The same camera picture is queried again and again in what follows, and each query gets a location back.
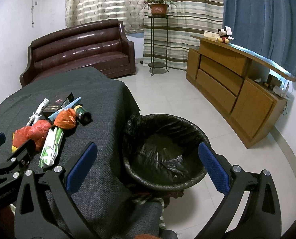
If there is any red plastic bag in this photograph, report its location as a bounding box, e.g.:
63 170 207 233
12 120 52 153

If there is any green white wrapper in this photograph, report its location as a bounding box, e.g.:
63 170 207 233
38 127 64 168

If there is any knotted white paper roll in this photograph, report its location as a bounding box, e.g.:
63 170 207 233
26 113 40 126

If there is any light blue toothpaste box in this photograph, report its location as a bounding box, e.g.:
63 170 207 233
47 97 81 122

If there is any white blue milk powder sachet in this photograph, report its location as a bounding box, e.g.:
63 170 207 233
35 98 49 116

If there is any orange plastic bag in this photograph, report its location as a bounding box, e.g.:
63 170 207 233
54 109 76 129

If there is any dark cigarette carton box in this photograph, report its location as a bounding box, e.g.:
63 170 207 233
42 92 74 118

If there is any green glass bottle yellow label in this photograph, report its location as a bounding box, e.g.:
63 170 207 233
73 105 92 126

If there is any black wicker trash bin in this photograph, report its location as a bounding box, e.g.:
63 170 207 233
123 113 211 192

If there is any dark grey tablecloth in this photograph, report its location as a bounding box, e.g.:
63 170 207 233
0 68 162 238

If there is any black bin liner bag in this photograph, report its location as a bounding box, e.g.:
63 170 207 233
126 113 210 184

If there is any wooden sideboard cabinet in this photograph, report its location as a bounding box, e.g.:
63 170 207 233
186 37 296 148

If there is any white router on sideboard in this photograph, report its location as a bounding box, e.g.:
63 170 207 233
272 81 290 98

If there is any dark brown leather sofa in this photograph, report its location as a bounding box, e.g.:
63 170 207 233
19 19 136 86

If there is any patterned sheer curtain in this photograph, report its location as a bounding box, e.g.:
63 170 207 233
65 0 144 33

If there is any black metal plant stand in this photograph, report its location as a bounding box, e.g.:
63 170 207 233
148 15 169 77

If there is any Mickey Mouse plush toy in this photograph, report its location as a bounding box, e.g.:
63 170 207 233
216 29 234 44

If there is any small cardboard box on sideboard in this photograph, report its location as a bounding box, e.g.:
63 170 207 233
204 31 219 41

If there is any potted green plant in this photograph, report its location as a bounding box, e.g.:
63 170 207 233
144 0 175 17

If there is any blue curtain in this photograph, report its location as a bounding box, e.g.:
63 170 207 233
223 0 296 77

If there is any striped beige curtain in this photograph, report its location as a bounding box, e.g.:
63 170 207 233
144 0 224 69

